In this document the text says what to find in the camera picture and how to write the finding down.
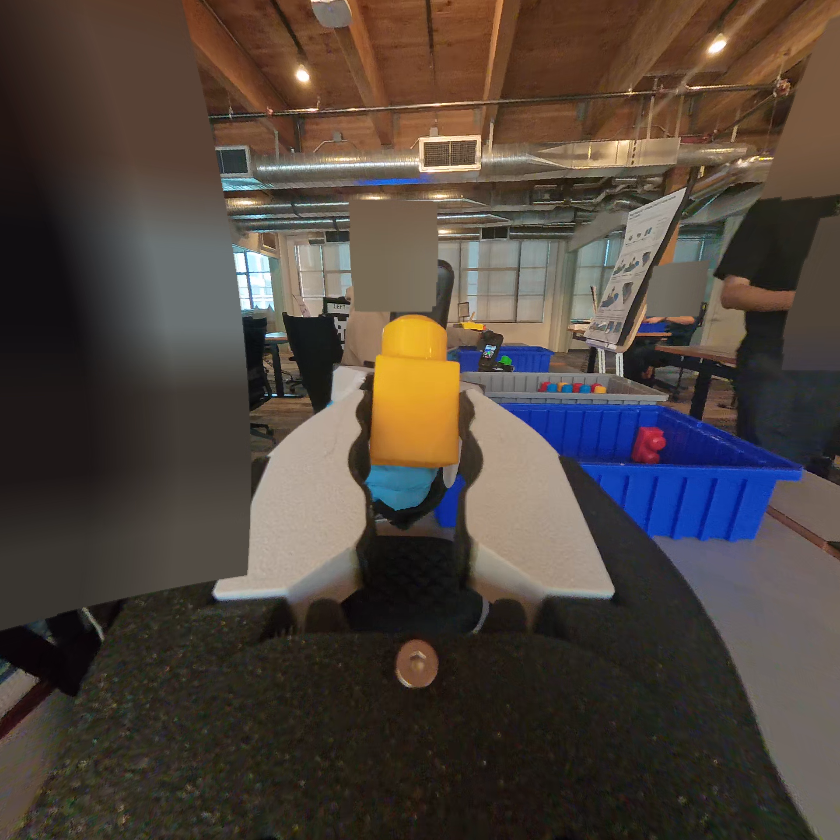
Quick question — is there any white ceiling air vent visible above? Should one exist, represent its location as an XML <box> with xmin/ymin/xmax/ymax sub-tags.
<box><xmin>418</xmin><ymin>133</ymin><xmax>484</xmax><ymax>175</ymax></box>

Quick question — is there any wooden display board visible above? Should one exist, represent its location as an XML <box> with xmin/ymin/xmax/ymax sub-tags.
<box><xmin>583</xmin><ymin>184</ymin><xmax>694</xmax><ymax>350</ymax></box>

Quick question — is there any orange building block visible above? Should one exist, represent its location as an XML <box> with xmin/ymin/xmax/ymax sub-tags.
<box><xmin>367</xmin><ymin>314</ymin><xmax>464</xmax><ymax>471</ymax></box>

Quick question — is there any black textured wrist rest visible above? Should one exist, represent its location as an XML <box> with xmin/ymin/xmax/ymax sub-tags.
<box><xmin>344</xmin><ymin>531</ymin><xmax>490</xmax><ymax>635</ymax></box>

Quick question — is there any person's left hand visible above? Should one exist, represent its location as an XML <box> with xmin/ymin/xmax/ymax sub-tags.
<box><xmin>364</xmin><ymin>461</ymin><xmax>446</xmax><ymax>523</ymax></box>

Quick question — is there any printed instruction sheet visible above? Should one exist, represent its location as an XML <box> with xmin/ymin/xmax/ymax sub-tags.
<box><xmin>591</xmin><ymin>191</ymin><xmax>686</xmax><ymax>345</ymax></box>

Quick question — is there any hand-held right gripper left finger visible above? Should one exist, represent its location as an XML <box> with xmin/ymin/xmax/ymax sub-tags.
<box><xmin>217</xmin><ymin>372</ymin><xmax>382</xmax><ymax>605</ymax></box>

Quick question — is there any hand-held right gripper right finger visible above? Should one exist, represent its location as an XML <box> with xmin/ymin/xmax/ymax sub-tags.
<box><xmin>453</xmin><ymin>385</ymin><xmax>615</xmax><ymax>602</ymax></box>

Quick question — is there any blue plastic bin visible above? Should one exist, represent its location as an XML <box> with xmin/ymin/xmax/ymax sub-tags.
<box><xmin>434</xmin><ymin>398</ymin><xmax>804</xmax><ymax>543</ymax></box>
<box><xmin>447</xmin><ymin>343</ymin><xmax>556</xmax><ymax>375</ymax></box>

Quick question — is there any wooden office desk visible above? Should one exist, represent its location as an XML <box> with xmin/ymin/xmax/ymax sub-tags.
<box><xmin>653</xmin><ymin>343</ymin><xmax>744</xmax><ymax>421</ymax></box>

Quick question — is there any black handheld device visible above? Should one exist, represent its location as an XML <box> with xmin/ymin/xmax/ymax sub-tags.
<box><xmin>474</xmin><ymin>329</ymin><xmax>508</xmax><ymax>374</ymax></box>

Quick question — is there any grey plastic bin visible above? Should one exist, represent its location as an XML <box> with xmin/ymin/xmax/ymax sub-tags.
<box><xmin>462</xmin><ymin>371</ymin><xmax>669</xmax><ymax>405</ymax></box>

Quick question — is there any red two-stud building block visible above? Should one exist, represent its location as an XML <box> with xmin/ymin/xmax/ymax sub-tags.
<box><xmin>632</xmin><ymin>426</ymin><xmax>669</xmax><ymax>466</ymax></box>

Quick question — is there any silver ventilation duct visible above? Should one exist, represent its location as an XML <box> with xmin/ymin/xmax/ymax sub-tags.
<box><xmin>250</xmin><ymin>136</ymin><xmax>775</xmax><ymax>187</ymax></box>

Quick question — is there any black office chair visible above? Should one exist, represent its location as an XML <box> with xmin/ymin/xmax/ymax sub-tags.
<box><xmin>283</xmin><ymin>311</ymin><xmax>346</xmax><ymax>416</ymax></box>

